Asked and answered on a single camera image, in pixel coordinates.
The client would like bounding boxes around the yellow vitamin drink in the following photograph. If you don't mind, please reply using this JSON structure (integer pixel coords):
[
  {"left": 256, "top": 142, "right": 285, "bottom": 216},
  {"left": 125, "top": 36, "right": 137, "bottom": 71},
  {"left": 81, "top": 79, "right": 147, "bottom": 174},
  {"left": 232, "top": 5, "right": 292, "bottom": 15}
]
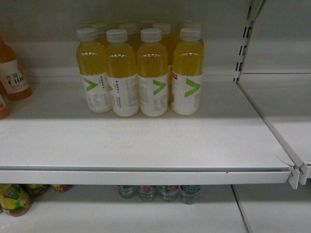
[
  {"left": 106, "top": 29, "right": 139, "bottom": 117},
  {"left": 137, "top": 28, "right": 168, "bottom": 117},
  {"left": 76, "top": 28, "right": 112, "bottom": 113},
  {"left": 171, "top": 27, "right": 204, "bottom": 116}
]

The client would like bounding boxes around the water bottle below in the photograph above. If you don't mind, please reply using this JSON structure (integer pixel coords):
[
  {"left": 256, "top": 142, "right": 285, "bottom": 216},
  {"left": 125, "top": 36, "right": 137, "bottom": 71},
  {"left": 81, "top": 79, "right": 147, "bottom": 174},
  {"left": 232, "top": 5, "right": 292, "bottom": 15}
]
[
  {"left": 118, "top": 185, "right": 137, "bottom": 199},
  {"left": 138, "top": 185, "right": 158, "bottom": 201},
  {"left": 158, "top": 185, "right": 179, "bottom": 201},
  {"left": 180, "top": 185, "right": 201, "bottom": 205}
]

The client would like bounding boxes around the white upper shelf board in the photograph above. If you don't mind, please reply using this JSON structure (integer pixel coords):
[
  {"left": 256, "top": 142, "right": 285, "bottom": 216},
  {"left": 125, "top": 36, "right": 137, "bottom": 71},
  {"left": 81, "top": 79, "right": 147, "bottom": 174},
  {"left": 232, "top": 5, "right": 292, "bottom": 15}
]
[{"left": 0, "top": 76, "right": 299, "bottom": 187}]

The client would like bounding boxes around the white slotted shelf upright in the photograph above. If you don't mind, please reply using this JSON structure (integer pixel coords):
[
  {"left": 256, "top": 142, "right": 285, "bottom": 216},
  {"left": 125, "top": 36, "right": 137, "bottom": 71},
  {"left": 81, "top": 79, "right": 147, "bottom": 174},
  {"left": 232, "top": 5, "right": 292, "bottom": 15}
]
[{"left": 233, "top": 0, "right": 265, "bottom": 83}]

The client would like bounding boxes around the orange C100 juice bottle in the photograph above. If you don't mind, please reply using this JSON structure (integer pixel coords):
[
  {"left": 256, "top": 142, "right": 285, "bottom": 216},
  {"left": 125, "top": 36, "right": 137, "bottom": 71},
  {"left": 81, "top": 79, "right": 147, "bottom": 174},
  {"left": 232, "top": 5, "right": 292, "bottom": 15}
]
[{"left": 0, "top": 37, "right": 32, "bottom": 101}]

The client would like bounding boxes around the orange juice bottle edge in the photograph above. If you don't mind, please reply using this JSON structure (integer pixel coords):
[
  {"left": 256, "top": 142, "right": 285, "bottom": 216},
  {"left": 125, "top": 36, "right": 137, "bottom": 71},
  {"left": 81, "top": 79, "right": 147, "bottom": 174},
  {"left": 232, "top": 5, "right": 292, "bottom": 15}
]
[{"left": 0, "top": 95, "right": 11, "bottom": 120}]

